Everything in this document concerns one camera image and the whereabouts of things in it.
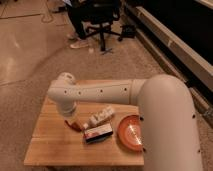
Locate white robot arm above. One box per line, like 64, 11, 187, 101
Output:
47, 73, 203, 171

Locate orange ceramic bowl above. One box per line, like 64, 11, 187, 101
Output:
117, 115, 143, 152

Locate white plastic bottle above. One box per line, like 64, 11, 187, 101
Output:
83, 106, 115, 129

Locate white sneaker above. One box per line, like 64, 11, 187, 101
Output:
70, 39, 89, 49

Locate small red white box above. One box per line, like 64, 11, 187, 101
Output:
84, 123, 113, 143

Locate black box on floor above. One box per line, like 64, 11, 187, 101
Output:
121, 25, 136, 38

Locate black office chair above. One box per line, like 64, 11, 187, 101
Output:
85, 0, 122, 51

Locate wooden folding table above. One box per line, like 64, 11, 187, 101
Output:
23, 79, 148, 168

